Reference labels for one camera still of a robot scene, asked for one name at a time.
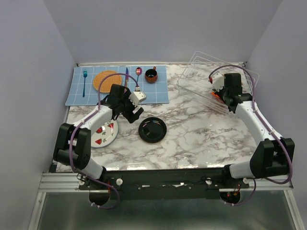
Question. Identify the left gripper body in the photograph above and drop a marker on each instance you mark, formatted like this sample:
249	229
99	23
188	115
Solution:
126	107

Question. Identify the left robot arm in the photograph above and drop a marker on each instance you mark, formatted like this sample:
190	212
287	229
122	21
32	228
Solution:
73	144

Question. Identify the aluminium frame rail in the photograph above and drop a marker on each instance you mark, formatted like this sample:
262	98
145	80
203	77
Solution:
70	182

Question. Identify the iridescent knife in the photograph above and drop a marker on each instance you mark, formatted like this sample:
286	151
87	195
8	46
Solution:
126	78

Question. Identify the brown ceramic mug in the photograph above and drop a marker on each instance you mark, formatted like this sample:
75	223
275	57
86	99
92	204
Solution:
151	75

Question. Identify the watermelon pattern plate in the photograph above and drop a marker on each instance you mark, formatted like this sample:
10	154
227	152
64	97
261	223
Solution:
105	135

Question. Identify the iridescent spoon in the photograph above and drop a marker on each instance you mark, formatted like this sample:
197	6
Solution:
138	73

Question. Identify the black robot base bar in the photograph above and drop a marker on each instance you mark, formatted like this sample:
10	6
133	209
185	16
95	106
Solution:
169	193

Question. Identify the blue grid placemat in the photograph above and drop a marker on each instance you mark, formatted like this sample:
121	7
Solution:
157	93

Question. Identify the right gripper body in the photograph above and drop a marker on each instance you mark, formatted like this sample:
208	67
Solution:
223	93

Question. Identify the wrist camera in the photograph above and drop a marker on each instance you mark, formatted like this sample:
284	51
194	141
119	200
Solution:
217	81
137	97

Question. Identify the woven orange trivet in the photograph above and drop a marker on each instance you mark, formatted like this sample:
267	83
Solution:
106	85

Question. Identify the blue fork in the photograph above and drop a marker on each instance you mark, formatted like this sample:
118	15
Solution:
84	80

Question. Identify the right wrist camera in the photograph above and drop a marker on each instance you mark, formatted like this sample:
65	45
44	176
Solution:
217	81

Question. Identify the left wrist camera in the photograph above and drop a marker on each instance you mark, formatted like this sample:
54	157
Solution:
137	97

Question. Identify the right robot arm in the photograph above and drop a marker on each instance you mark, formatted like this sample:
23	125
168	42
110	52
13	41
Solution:
273	155

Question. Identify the orange plate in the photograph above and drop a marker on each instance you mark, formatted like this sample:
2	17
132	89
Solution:
214	94

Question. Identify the black plate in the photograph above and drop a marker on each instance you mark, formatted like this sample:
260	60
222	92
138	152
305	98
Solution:
152	130

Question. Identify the white wire dish rack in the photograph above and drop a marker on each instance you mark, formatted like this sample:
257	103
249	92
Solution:
194	81

